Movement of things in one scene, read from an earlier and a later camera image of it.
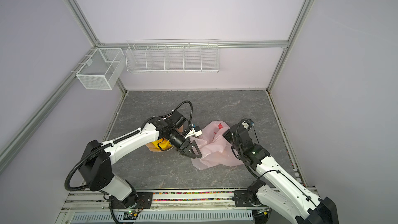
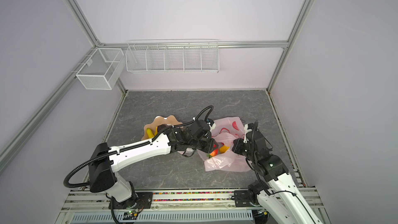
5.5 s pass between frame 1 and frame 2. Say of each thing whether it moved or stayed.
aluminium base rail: stayed
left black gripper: moved
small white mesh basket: stayed
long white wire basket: stayed
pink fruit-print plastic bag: moved
